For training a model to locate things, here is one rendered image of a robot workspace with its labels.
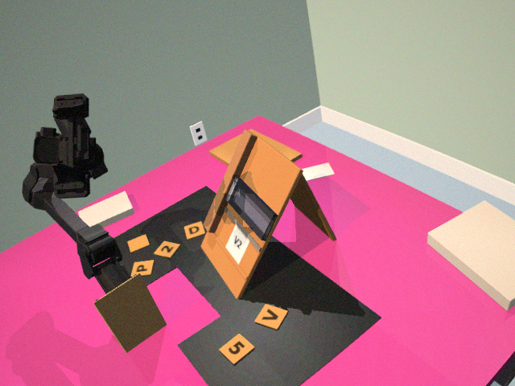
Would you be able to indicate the cream flat rectangular card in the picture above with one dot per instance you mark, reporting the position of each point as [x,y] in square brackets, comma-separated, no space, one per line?
[316,172]

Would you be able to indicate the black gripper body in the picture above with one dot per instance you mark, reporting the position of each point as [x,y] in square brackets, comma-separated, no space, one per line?
[77,149]

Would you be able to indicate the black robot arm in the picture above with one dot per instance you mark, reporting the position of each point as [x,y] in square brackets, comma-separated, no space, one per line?
[93,244]

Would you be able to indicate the white paper ticket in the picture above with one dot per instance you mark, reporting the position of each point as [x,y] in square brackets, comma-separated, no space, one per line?
[237,244]

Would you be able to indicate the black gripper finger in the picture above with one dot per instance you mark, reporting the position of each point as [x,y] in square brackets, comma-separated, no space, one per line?
[66,178]
[68,108]

